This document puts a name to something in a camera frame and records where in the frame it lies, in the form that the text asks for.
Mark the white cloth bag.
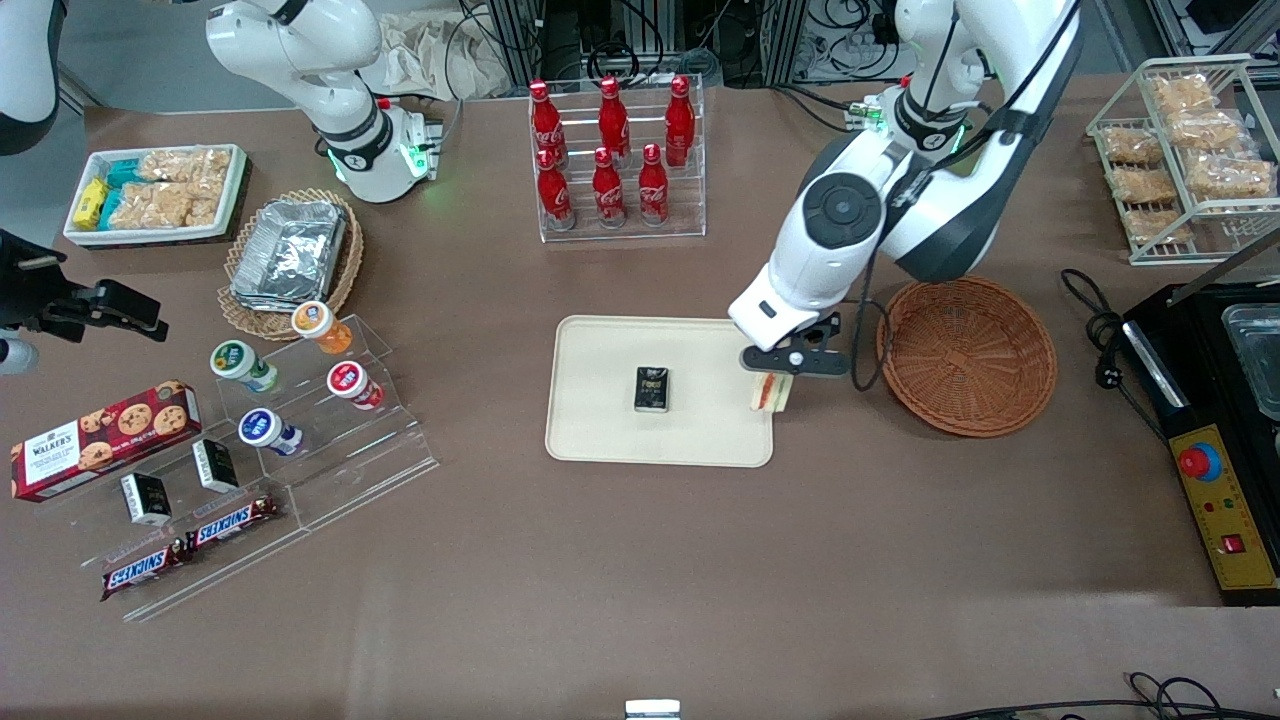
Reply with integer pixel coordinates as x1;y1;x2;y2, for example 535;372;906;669
380;10;511;101

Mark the black power cable with plug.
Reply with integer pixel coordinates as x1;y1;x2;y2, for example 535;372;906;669
1060;268;1166;441

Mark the black appliance with yellow panel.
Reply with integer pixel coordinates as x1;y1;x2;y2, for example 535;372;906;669
1120;232;1280;607

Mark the red lid gum jar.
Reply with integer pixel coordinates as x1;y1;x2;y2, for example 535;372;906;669
327;361;385;411

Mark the white wire rack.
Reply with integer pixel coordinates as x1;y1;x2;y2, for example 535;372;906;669
1087;55;1280;266

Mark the aluminium frame equipment rack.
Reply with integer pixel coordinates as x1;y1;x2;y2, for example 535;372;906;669
480;0;901;89

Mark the light wicker basket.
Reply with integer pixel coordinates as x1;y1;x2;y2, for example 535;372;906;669
217;188;365;342

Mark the red Walkers cookie box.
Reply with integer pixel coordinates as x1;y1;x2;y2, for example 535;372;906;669
10;380;203;503

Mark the Snickers chocolate bar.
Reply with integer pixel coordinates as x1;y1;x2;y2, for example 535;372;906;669
100;540;191;603
185;495;283;553

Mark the brown wicker basket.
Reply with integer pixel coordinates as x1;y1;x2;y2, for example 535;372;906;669
876;275;1058;439

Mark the metal pan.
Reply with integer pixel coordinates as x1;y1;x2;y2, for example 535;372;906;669
1220;303;1280;421

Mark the clear acrylic bottle rack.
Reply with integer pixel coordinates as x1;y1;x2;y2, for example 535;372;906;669
528;75;707;244

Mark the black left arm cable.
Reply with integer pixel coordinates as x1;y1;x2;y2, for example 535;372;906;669
850;0;1086;393

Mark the triangle sandwich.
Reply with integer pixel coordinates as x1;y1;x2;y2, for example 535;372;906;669
750;372;796;414

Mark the small black white box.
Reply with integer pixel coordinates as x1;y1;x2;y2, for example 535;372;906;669
120;472;173;527
192;438;239;493

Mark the orange lid gum jar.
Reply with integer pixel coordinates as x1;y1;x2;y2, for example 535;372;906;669
291;301;354;356

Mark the blue lid gum jar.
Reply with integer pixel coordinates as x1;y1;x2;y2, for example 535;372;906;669
237;408;304;458

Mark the clear acrylic stepped display stand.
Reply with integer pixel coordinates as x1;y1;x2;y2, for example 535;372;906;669
35;315;439;623

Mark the white snack tray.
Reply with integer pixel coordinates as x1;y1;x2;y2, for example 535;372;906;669
63;143;249;248

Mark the red emergency stop button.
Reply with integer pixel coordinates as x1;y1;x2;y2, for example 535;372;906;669
1178;440;1223;484

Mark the green lid gum jar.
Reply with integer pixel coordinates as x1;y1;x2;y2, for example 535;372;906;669
209;340;281;394

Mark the cream rectangular tray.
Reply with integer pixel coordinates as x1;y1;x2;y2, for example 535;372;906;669
545;315;775;469

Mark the clear rice cracker bag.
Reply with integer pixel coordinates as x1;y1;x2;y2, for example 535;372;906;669
110;182;223;229
138;148;233;186

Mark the black card box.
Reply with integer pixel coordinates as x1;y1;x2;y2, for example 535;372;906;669
634;366;673;414

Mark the red cola bottle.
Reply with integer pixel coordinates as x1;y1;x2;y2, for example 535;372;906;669
536;148;576;231
592;147;627;229
638;143;671;226
598;76;631;161
665;75;696;166
528;80;563;166

